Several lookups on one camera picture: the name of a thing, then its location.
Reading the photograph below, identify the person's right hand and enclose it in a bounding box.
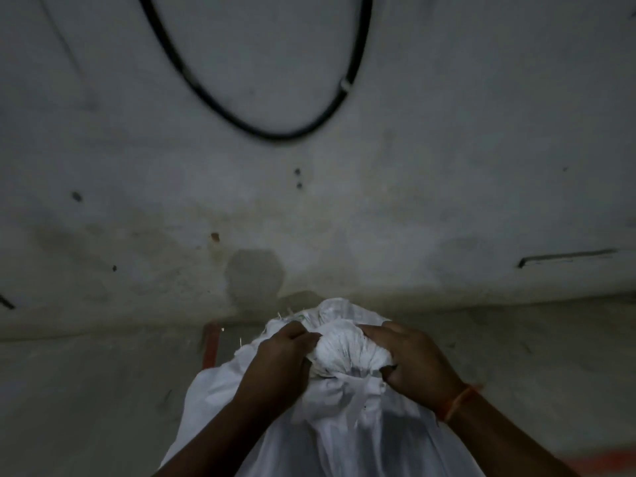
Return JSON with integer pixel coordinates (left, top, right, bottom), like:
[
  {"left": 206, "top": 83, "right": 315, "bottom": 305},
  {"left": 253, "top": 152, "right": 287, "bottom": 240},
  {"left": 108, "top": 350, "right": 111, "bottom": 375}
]
[{"left": 357, "top": 321, "right": 469, "bottom": 423}]

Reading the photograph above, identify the person's left hand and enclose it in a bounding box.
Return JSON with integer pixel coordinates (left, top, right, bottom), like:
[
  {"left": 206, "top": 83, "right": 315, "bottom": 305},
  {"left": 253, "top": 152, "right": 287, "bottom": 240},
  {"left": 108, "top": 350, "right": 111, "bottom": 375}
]
[{"left": 234, "top": 321, "right": 322, "bottom": 418}]

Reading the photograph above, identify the white woven sack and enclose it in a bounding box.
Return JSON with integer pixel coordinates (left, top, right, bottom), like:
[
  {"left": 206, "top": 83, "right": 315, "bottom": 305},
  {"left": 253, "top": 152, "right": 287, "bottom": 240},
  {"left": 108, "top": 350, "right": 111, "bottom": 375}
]
[{"left": 159, "top": 298, "right": 485, "bottom": 477}]

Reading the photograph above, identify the person's left forearm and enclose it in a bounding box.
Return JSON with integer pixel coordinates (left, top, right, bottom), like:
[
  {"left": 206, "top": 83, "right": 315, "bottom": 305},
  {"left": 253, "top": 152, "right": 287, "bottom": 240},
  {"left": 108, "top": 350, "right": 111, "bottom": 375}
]
[{"left": 153, "top": 399, "right": 281, "bottom": 477}]

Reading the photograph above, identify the person's right forearm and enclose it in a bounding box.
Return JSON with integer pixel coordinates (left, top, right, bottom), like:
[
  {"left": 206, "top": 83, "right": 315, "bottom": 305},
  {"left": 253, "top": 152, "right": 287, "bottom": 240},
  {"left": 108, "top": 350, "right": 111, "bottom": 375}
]
[{"left": 437, "top": 387, "right": 582, "bottom": 477}]

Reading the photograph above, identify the orange thread wristband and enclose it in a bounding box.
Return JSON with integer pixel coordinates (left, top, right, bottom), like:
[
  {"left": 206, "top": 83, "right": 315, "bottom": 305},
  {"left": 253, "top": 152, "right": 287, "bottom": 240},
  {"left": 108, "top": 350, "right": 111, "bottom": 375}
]
[{"left": 437, "top": 384, "right": 484, "bottom": 425}]

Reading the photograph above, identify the red pipe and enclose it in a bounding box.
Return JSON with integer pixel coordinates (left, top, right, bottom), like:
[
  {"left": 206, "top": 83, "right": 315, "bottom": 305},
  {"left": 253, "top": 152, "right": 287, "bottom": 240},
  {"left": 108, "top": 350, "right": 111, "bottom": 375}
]
[{"left": 200, "top": 323, "right": 224, "bottom": 369}]

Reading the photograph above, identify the black cable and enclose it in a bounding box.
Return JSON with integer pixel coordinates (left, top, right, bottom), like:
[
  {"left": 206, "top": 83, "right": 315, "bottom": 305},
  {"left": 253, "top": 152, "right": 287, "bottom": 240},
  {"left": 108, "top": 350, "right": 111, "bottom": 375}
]
[{"left": 136, "top": 0, "right": 374, "bottom": 142}]

